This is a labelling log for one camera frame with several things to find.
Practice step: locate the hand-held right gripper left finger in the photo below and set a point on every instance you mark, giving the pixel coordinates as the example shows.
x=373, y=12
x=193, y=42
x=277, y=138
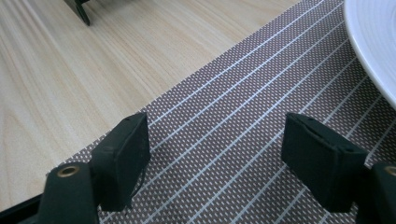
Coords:
x=120, y=165

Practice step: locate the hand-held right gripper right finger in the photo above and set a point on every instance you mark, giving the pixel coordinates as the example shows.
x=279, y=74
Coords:
x=323, y=161

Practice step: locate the brown striped woven placemat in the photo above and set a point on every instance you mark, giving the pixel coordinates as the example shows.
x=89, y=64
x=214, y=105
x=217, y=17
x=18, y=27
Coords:
x=249, y=137

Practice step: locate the white plate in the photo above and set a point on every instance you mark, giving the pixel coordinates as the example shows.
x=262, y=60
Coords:
x=373, y=40

